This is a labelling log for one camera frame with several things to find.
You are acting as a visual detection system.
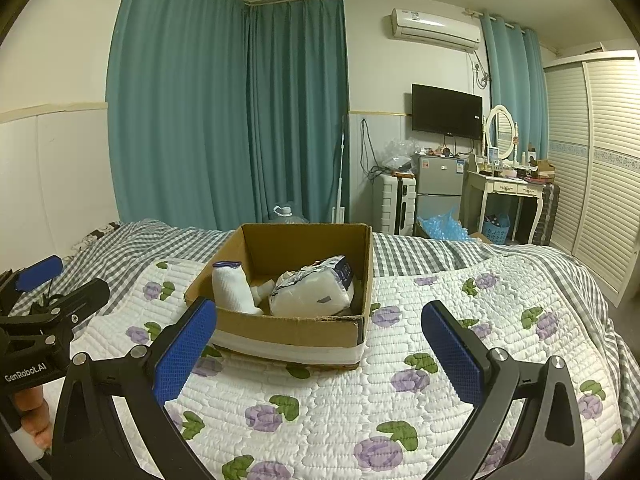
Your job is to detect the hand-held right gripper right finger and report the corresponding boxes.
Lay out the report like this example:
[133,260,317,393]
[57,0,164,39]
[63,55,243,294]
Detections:
[421,301,586,480]

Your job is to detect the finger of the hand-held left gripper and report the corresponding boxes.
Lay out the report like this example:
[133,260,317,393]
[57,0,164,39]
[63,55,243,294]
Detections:
[0,255,65,297]
[30,278,111,347]

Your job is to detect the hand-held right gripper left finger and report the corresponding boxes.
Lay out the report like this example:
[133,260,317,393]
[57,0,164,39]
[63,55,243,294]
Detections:
[51,297,218,480]

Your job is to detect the white sock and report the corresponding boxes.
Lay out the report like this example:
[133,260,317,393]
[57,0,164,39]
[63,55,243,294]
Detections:
[211,261,266,316]

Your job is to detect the cream soft cloth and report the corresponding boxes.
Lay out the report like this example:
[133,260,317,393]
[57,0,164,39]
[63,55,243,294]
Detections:
[250,280,276,306]

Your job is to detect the cardboard box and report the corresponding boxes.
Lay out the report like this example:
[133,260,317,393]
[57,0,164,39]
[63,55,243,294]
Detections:
[184,222,375,371]

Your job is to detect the white plastic cotton packet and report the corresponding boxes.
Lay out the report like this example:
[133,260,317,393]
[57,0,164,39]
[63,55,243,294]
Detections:
[269,255,356,317]

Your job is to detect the person's left hand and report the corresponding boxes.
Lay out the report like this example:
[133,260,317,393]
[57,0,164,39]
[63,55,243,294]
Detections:
[12,387,54,453]

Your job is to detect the black white patterned cloth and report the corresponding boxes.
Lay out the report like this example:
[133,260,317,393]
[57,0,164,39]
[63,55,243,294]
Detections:
[75,222,121,256]

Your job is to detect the grey gingham bed sheet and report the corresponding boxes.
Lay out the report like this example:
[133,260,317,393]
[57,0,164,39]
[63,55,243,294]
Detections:
[10,217,628,441]

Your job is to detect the crumpled blue plastic bag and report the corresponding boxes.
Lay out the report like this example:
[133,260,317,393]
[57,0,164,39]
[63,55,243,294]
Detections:
[417,207,473,243]

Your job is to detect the blue plastic basket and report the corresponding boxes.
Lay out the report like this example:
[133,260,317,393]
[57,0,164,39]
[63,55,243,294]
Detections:
[482,214,511,246]

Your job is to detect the white floral quilt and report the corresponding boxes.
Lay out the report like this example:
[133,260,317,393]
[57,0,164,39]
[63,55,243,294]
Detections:
[75,255,626,480]

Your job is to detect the white ribbed suitcase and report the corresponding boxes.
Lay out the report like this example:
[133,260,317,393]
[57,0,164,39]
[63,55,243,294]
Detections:
[375,174,417,235]

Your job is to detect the large clear water bottle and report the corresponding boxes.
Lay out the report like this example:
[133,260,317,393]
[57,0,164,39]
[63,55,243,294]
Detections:
[265,205,308,224]

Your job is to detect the dark suitcase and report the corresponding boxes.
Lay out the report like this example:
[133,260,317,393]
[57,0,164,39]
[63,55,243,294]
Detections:
[540,182,561,248]

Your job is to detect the white dressing table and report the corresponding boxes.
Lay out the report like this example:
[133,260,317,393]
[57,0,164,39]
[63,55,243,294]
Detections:
[460,162,548,246]

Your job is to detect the grey small fridge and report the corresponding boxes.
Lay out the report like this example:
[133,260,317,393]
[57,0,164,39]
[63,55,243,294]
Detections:
[412,154,466,236]

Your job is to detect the clear plastic bags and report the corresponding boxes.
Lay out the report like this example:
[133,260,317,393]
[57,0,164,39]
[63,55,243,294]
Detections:
[382,137,416,173]

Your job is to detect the white mop pole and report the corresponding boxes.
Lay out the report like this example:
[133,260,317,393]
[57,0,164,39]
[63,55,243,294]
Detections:
[332,130,348,223]

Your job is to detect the wide teal curtain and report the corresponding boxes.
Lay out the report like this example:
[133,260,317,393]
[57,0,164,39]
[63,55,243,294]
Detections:
[106,0,251,233]

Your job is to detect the white slatted wardrobe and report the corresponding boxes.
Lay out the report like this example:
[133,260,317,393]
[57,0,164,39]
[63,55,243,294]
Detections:
[542,50,640,306]

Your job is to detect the oval white mirror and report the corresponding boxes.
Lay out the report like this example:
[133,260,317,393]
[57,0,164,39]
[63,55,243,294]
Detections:
[484,105,520,163]

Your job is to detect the teal corner curtain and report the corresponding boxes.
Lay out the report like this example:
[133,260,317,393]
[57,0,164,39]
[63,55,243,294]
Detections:
[244,0,351,223]

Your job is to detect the narrow teal curtain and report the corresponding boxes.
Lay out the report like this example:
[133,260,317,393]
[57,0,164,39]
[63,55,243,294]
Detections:
[480,12,548,148]

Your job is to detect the white air conditioner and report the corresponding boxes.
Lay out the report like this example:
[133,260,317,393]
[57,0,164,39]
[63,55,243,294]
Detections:
[384,7,482,52]

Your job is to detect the hanging wall cables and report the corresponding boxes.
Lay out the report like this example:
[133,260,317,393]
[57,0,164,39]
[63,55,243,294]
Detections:
[360,117,383,181]

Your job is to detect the black wall television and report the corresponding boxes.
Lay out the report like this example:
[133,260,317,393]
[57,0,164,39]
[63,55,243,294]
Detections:
[411,83,484,141]

